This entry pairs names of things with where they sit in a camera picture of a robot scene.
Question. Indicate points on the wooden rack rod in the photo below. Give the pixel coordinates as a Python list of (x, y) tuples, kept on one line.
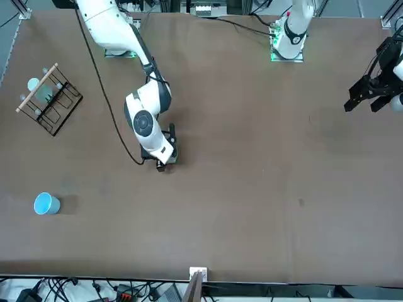
[(37, 87)]

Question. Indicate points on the blue plastic cup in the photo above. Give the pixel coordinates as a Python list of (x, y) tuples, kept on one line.
[(45, 204)]

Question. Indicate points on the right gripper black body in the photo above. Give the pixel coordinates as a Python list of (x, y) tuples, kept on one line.
[(173, 158)]

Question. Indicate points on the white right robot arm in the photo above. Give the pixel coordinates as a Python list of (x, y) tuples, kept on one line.
[(110, 28)]

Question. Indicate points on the aluminium frame profile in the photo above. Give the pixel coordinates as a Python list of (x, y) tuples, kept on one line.
[(25, 11), (388, 19)]

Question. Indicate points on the aluminium table post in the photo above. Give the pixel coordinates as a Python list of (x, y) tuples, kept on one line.
[(198, 273)]

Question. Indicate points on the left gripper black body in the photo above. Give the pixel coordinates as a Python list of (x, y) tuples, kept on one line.
[(390, 50)]

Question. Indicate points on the translucent green cup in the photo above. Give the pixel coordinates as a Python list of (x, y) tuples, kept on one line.
[(42, 92)]

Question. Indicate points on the black power adaptor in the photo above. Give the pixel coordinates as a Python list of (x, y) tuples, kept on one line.
[(28, 296)]

